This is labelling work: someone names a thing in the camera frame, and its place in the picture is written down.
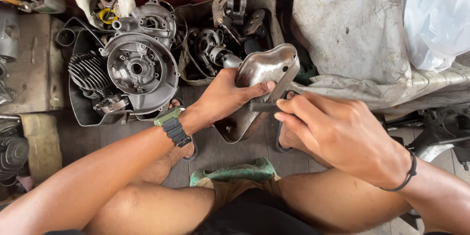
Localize silver clutch gear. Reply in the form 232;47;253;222
93;93;130;114

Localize black finned cylinder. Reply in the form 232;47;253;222
0;136;30;183

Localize finned engine cylinder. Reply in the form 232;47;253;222
68;52;113;91

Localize person's left hand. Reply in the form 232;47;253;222
180;67;277;136

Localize yellow ring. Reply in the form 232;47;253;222
98;8;119;25

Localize flywheel rotor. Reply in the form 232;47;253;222
193;28;223;58

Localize green plastic stool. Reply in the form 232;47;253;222
189;158;277;187

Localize chrome metal engine cover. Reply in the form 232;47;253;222
214;43;301;144

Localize grey metal parts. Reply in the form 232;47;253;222
0;7;21;105

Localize black shirt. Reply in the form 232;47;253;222
191;189;324;235

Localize green black wristwatch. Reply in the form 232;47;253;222
154;106;194;149

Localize white plastic bag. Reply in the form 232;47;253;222
398;0;470;73

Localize dark engine block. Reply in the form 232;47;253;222
386;104;470;172

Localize dirty white sack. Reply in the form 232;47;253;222
289;0;470;113

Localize round grey engine crankcase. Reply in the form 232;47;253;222
99;33;180;116

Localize person's right hand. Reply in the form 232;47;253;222
273;93;412;189

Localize brown shorts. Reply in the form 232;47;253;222
198;175;284;211

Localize yellowish foam block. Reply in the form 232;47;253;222
20;113;63;185

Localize grey crankcase half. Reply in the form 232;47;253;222
112;0;177;49

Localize person's leg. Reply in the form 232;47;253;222
277;91;428;235
82;99;216;235

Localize black cord bracelet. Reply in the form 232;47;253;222
378;148;418;192

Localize person's right leg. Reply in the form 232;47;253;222
277;91;428;235

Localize wooden board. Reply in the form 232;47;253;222
0;12;67;114

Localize black rubber ring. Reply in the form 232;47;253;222
55;28;77;48

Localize black disc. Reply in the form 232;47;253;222
242;9;266;37

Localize black metal yoke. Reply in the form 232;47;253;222
223;0;247;26

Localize silver cylindrical part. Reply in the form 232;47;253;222
209;46;243;70

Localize grey tray of engine parts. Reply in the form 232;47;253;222
176;0;285;87

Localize dark wire brush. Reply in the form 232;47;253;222
250;101;291;114

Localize person's left leg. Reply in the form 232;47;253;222
82;99;216;235

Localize metal bracket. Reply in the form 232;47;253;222
212;0;236;28

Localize black plastic tray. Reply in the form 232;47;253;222
68;25;180;127

